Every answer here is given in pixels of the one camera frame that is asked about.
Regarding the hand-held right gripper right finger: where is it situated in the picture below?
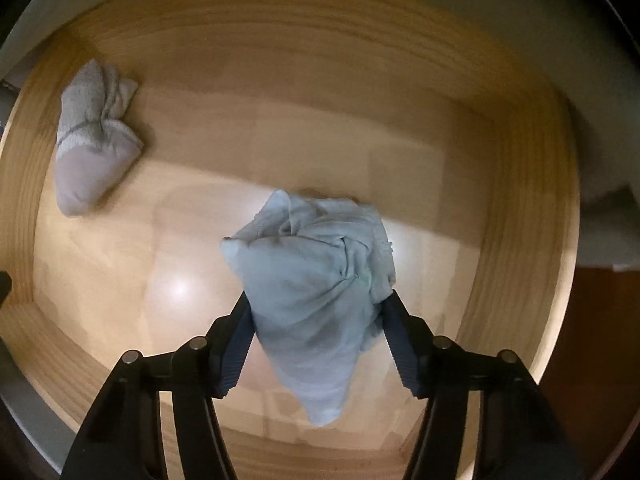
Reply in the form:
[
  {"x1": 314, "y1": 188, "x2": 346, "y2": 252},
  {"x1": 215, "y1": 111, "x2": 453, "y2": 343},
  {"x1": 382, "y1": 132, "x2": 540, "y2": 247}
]
[{"x1": 380, "y1": 290, "x2": 583, "y2": 480}]

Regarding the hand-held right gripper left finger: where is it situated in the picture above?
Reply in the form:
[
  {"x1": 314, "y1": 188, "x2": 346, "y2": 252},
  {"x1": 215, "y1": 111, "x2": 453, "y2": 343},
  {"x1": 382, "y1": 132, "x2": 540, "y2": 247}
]
[{"x1": 60, "y1": 290, "x2": 256, "y2": 480}]

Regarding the pale blue-grey sock roll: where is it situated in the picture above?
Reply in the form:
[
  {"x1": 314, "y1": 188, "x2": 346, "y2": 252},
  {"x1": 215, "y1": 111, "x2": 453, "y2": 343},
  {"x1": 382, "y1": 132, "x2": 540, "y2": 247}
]
[{"x1": 221, "y1": 189, "x2": 398, "y2": 427}]

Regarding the wooden drawer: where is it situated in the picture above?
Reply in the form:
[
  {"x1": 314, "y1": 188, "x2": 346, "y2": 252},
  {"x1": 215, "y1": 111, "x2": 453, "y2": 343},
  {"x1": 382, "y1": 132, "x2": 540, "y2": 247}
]
[{"x1": 0, "y1": 0, "x2": 581, "y2": 480}]

